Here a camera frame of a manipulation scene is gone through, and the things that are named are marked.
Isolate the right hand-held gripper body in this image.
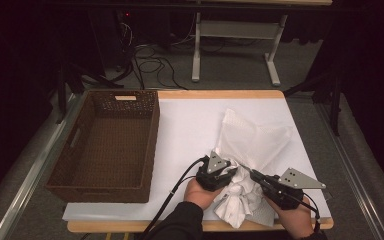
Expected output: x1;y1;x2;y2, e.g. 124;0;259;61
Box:
261;167;327;210

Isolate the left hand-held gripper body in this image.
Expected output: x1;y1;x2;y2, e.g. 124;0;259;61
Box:
195;150;231;193

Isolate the white shirt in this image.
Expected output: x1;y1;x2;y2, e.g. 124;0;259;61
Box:
213;159;268;229

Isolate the white towel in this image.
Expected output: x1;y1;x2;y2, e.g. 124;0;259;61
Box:
214;108;294;228

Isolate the brown wicker basket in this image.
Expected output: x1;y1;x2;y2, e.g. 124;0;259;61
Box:
44;89;161;204

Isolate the person's left hand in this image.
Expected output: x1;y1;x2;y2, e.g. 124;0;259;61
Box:
184;179;226;209

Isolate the person's right hand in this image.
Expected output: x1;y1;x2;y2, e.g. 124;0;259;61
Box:
264;196;314;239

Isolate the white table sheet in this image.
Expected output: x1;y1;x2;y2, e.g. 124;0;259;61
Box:
62;98;333;222

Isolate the black metal stand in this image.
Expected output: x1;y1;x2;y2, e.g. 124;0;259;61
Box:
283;71;344;137
56;61;124;125

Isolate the dark computer tower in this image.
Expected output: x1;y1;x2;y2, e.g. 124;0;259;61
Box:
89;9;135;73

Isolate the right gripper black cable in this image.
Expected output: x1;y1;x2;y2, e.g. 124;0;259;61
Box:
289;193;322;232

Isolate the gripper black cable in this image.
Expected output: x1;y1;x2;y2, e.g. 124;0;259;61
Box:
289;193;322;232
139;157;208;240

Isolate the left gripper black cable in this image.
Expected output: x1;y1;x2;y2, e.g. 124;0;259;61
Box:
139;157;208;240

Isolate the metal floor rail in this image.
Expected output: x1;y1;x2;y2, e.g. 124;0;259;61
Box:
314;103;384;240
0;93;88;240

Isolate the black floor cable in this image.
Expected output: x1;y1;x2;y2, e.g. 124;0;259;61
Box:
131;43;189;91

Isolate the white metal frame desk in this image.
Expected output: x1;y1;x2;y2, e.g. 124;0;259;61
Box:
186;0;334;88

